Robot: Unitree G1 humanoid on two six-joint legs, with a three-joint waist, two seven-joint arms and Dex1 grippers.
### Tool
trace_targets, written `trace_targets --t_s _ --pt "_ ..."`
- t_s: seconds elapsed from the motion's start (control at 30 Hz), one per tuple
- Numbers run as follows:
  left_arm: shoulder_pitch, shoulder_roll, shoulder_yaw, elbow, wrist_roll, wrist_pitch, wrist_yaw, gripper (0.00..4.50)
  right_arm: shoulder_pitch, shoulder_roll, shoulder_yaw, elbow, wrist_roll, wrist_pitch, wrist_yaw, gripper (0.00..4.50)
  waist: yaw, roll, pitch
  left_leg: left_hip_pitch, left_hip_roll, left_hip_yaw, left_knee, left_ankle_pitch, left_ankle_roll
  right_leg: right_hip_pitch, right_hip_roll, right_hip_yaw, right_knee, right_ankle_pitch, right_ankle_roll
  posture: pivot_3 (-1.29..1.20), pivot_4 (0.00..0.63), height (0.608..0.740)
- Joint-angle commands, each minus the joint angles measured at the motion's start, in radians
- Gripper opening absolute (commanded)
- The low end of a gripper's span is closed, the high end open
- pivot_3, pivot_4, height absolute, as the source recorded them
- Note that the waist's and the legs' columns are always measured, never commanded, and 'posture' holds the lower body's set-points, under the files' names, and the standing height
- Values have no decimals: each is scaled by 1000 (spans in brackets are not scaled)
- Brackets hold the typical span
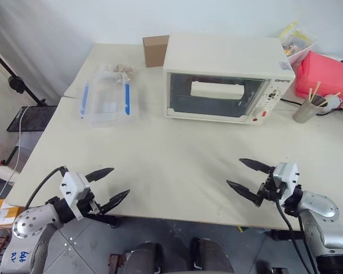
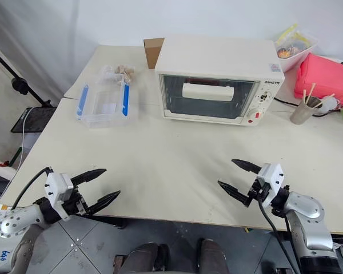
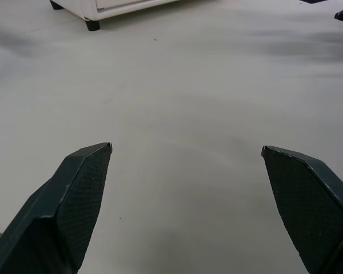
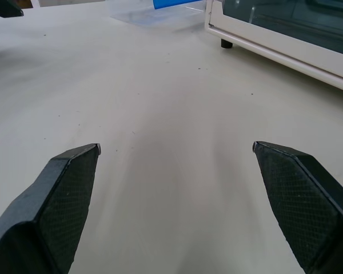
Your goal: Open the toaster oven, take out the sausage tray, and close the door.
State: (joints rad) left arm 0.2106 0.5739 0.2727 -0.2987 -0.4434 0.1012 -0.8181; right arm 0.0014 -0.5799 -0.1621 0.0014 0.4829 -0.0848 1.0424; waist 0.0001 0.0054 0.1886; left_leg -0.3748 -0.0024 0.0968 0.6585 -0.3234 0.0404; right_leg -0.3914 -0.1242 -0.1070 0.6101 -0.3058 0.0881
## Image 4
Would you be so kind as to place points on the white toaster oven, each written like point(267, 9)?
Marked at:
point(291, 34)

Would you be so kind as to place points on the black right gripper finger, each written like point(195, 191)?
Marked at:
point(306, 205)
point(45, 211)
point(4, 8)

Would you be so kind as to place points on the blue plastic object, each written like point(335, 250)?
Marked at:
point(171, 3)

